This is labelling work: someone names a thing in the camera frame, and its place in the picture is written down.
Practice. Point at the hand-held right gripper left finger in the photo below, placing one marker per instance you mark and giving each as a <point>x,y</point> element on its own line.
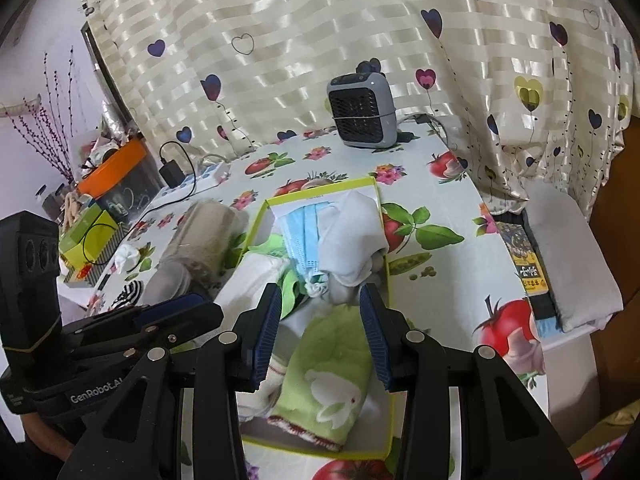
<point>265,340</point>

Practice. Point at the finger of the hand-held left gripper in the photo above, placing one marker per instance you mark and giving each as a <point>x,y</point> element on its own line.
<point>105,340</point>
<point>172,305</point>

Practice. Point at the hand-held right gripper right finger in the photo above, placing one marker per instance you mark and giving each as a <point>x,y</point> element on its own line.
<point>376,340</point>

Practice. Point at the white towel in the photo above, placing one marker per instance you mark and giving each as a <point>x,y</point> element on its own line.
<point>250,285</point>

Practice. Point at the green towel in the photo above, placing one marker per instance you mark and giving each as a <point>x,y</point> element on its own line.
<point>330,380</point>

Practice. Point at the white grey sock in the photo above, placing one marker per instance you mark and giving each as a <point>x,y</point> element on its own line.
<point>350,240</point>

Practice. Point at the stack of blue face masks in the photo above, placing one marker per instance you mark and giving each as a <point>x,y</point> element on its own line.
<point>302,240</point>

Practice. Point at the yellow-green cardboard box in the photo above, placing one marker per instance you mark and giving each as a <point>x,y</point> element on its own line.
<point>265,215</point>

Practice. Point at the person's left forearm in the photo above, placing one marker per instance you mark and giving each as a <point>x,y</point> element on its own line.
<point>45,435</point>

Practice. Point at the black white striped sock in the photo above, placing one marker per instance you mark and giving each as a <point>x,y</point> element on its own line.
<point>127,293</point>

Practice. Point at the grey zigzag patterned box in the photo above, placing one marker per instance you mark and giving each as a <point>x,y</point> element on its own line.
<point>112,255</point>

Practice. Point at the green cardboard box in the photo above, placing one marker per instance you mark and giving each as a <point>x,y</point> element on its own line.
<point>85,235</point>

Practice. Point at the floral tomato printed tablecloth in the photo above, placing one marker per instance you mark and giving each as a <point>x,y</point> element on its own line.
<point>440,270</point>

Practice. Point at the beige plush toy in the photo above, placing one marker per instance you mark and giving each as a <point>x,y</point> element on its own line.
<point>72,210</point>

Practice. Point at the dark doodle-printed container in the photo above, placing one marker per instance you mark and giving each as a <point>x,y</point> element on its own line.
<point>130,192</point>

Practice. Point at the black charger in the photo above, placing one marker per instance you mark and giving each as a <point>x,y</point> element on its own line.
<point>171,172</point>

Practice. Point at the white power strip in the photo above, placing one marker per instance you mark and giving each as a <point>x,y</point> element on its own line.
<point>212,174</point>

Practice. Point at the orange plastic bin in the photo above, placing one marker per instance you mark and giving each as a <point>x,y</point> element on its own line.
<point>112,167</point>

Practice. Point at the dark covered book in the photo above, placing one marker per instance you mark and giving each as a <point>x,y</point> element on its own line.
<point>532,265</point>

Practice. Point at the purple decorative branches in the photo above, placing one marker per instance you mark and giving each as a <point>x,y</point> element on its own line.
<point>45,125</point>

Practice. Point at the grey cushion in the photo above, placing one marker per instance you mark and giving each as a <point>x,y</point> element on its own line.
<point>570,260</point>

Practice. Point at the small grey fan heater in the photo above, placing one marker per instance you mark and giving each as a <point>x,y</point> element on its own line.
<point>362,110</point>

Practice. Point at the red blue patterned cloth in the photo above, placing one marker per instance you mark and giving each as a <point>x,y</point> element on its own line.
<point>600,462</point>

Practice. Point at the brown wooden door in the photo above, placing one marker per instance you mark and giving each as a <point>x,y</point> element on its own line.
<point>617,220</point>

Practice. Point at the cream curtain with hearts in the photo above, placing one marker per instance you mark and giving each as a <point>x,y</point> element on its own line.
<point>350,20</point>

